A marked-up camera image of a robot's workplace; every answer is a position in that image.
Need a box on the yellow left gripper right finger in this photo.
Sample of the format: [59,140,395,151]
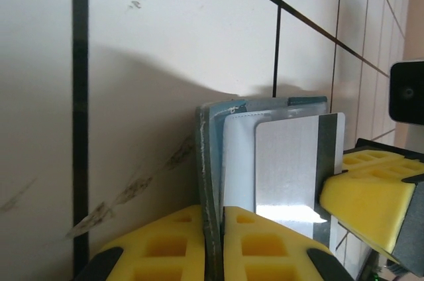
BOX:
[221,206,355,281]

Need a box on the blue leather card holder wallet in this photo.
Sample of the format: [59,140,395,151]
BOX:
[194,95,329,281]

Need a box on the silver card with dark stripe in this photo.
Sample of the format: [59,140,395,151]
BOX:
[254,112,346,254]

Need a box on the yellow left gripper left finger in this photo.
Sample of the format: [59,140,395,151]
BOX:
[74,204,207,281]

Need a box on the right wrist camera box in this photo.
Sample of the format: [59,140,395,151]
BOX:
[388,60,424,125]

